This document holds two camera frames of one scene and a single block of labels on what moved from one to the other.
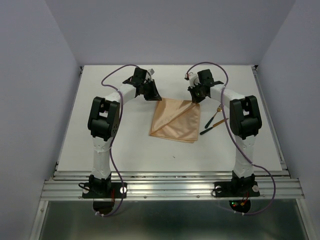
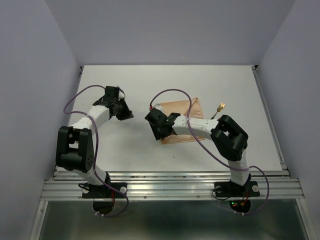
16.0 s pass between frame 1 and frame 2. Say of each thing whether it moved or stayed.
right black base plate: stayed
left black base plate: stayed
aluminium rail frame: stayed
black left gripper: moved
